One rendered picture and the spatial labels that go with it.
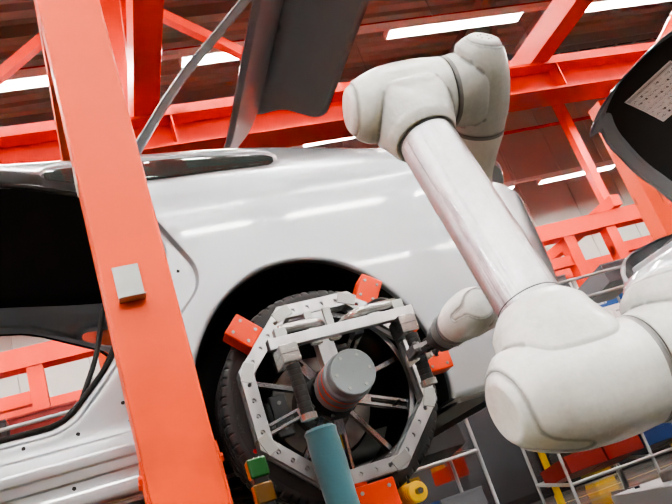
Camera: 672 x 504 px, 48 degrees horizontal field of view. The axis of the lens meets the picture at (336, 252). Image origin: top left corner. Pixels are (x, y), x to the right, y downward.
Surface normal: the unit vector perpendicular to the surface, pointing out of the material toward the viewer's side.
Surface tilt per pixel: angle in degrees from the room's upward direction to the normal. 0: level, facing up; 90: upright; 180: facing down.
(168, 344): 90
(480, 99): 142
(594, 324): 69
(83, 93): 90
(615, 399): 114
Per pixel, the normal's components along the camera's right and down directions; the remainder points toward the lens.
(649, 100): -0.29, 0.83
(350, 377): 0.23, -0.41
